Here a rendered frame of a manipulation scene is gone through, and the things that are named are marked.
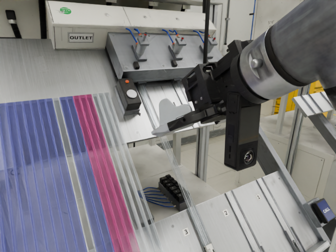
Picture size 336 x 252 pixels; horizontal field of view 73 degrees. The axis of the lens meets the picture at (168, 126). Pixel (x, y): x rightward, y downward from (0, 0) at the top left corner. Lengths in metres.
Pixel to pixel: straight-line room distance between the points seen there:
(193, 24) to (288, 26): 0.55
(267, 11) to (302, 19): 1.44
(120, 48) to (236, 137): 0.40
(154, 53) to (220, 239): 0.48
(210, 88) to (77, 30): 0.40
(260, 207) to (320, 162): 0.97
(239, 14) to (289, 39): 2.86
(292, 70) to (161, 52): 0.45
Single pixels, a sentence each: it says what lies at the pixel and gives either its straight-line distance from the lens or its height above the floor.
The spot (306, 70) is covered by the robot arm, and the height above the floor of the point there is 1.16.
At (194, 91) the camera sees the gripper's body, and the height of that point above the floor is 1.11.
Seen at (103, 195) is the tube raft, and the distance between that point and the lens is 0.47.
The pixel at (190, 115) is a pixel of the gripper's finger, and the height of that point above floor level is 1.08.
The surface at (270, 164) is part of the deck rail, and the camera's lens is 0.73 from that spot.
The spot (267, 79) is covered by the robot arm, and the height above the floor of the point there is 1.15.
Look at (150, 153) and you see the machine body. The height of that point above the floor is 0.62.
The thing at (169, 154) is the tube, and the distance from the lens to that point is 0.53.
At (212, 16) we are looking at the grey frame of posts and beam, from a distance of 0.90.
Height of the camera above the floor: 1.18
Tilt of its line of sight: 20 degrees down
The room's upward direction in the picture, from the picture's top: straight up
